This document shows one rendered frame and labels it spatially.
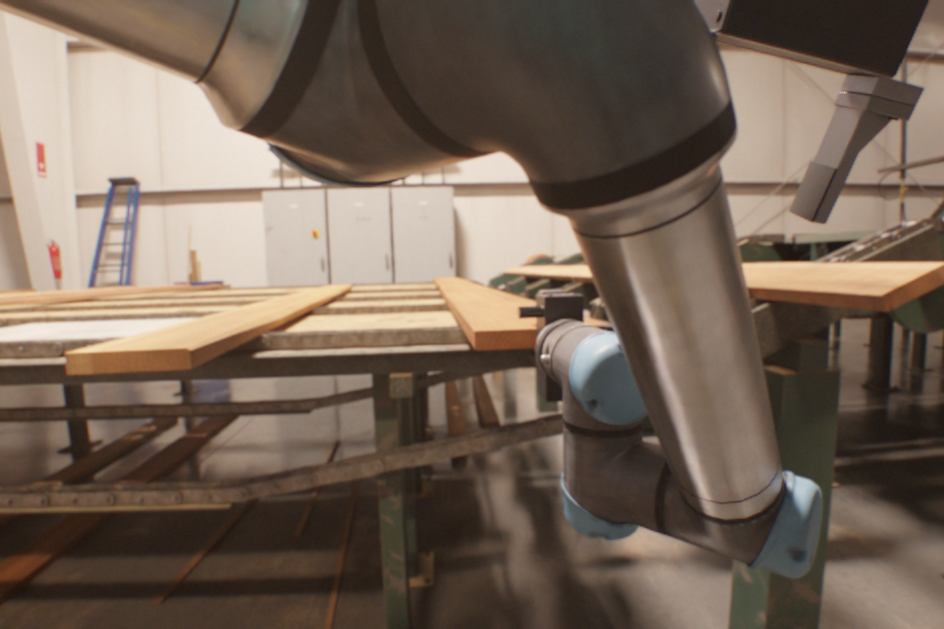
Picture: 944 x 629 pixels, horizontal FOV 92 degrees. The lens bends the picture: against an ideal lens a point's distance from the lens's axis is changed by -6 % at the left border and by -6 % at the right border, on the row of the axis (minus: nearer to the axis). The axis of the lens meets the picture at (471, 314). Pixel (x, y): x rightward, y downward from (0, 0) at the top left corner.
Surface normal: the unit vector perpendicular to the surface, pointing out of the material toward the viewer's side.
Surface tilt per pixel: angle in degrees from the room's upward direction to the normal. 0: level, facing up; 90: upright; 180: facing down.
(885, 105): 113
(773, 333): 90
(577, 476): 89
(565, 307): 90
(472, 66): 127
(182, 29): 146
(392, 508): 90
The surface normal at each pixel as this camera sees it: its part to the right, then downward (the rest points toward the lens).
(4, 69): 0.07, 0.25
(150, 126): 0.33, 0.04
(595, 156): -0.35, 0.67
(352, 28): -0.69, 0.32
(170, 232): -0.08, 0.09
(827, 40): 0.10, 0.48
